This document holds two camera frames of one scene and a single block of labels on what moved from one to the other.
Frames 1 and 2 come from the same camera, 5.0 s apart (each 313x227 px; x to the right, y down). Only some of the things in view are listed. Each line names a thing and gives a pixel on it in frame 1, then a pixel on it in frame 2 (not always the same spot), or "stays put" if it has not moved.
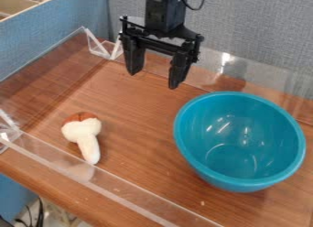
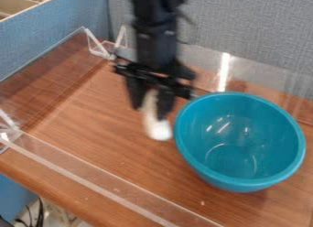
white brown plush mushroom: [78, 130] -> [159, 128]
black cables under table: [29, 216] stays put
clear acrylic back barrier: [279, 80] stays put
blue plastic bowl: [240, 139] stays put
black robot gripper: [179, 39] -> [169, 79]
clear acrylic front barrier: [93, 178] stays put
